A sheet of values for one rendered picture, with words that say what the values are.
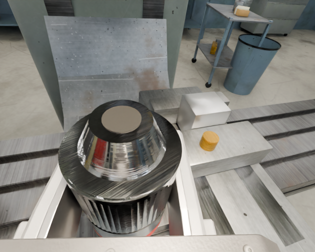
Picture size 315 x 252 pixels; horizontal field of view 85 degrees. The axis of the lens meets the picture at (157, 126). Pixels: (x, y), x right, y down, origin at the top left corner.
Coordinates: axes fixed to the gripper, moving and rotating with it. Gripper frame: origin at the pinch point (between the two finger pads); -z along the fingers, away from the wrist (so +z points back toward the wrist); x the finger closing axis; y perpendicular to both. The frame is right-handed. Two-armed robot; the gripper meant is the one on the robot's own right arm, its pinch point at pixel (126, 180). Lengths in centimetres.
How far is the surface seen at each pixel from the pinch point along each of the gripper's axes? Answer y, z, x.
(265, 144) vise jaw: 9.4, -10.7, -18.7
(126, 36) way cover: 8.2, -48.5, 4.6
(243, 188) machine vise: 13.5, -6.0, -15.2
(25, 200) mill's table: 20.4, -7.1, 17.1
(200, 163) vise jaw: 9.5, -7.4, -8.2
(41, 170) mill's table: 20.4, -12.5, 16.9
